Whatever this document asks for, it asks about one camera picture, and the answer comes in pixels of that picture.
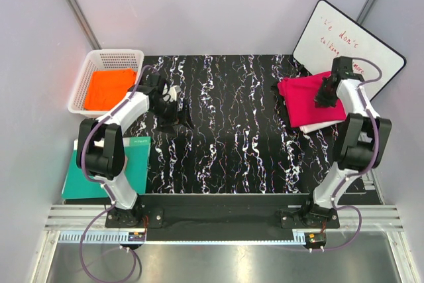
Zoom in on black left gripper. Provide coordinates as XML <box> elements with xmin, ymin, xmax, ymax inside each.
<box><xmin>150</xmin><ymin>98</ymin><xmax>193</xmax><ymax>135</ymax></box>

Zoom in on crimson red t shirt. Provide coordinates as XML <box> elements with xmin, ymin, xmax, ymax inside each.
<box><xmin>277</xmin><ymin>71</ymin><xmax>346</xmax><ymax>128</ymax></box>

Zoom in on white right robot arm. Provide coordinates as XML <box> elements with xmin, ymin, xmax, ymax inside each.
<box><xmin>300</xmin><ymin>56</ymin><xmax>392</xmax><ymax>228</ymax></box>

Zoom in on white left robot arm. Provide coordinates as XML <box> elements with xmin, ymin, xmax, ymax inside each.
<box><xmin>76</xmin><ymin>73</ymin><xmax>194</xmax><ymax>227</ymax></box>

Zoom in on folded white t shirt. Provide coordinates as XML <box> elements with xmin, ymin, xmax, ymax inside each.
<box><xmin>299</xmin><ymin>121</ymin><xmax>342</xmax><ymax>134</ymax></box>

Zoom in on green paper folder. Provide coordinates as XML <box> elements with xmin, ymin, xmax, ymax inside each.
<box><xmin>62</xmin><ymin>137</ymin><xmax>151</xmax><ymax>200</ymax></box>

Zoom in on black marbled table mat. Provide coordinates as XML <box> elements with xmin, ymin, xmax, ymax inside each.
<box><xmin>125</xmin><ymin>54</ymin><xmax>338</xmax><ymax>194</ymax></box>

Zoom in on orange t shirt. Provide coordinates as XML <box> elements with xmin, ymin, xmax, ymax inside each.
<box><xmin>83</xmin><ymin>69</ymin><xmax>136</xmax><ymax>111</ymax></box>

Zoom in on white plastic basket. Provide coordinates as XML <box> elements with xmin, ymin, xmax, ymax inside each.
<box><xmin>68</xmin><ymin>48</ymin><xmax>144</xmax><ymax>119</ymax></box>

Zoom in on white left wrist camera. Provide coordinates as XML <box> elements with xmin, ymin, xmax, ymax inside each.
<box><xmin>164</xmin><ymin>85</ymin><xmax>181</xmax><ymax>102</ymax></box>

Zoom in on white whiteboard black frame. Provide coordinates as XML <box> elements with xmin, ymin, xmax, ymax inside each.
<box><xmin>293</xmin><ymin>0</ymin><xmax>407</xmax><ymax>99</ymax></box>

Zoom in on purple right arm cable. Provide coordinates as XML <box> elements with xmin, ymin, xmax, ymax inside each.
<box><xmin>304</xmin><ymin>57</ymin><xmax>382</xmax><ymax>253</ymax></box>

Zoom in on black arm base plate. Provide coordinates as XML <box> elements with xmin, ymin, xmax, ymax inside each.
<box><xmin>105</xmin><ymin>194</ymin><xmax>340</xmax><ymax>229</ymax></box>

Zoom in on aluminium frame rail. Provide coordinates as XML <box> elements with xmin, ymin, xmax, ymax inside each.
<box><xmin>44</xmin><ymin>205</ymin><xmax>403</xmax><ymax>231</ymax></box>

